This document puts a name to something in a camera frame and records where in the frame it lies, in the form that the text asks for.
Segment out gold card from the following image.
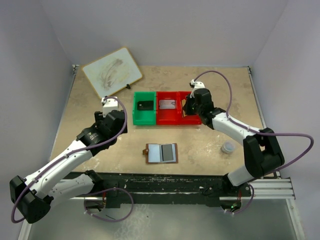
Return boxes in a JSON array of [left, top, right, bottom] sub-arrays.
[[181, 99, 187, 118]]

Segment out red plastic bin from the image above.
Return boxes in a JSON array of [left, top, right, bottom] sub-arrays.
[[178, 91, 202, 125], [156, 91, 181, 126]]

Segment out green plastic bin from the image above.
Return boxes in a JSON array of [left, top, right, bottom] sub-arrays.
[[132, 91, 156, 126]]

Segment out brown leather card holder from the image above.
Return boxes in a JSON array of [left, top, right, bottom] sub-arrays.
[[142, 143, 179, 165]]

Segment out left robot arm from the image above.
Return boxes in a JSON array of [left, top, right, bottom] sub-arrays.
[[9, 109, 128, 224]]

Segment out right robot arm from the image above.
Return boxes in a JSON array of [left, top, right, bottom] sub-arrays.
[[183, 88, 285, 196]]

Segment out white magnetic stripe cards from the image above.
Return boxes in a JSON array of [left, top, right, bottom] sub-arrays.
[[159, 99, 176, 110]]

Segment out black VIP card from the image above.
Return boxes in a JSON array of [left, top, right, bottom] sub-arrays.
[[136, 100, 154, 111]]

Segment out small clear round container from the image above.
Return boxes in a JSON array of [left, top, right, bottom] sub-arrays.
[[220, 141, 236, 155]]

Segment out small whiteboard on stand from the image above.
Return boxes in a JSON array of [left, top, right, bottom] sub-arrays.
[[82, 47, 143, 98]]

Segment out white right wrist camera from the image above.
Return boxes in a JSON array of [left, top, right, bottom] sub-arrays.
[[189, 79, 205, 92]]

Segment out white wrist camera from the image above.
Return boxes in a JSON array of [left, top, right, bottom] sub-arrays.
[[101, 97, 119, 118], [189, 79, 205, 92]]

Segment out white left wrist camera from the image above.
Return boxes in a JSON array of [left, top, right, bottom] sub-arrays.
[[101, 97, 119, 118]]

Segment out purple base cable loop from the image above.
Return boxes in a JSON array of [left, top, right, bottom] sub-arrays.
[[83, 186, 135, 223]]

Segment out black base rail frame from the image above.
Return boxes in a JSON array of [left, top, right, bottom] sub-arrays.
[[63, 171, 253, 208]]

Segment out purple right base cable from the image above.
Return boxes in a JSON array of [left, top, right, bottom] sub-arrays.
[[223, 184, 255, 216]]

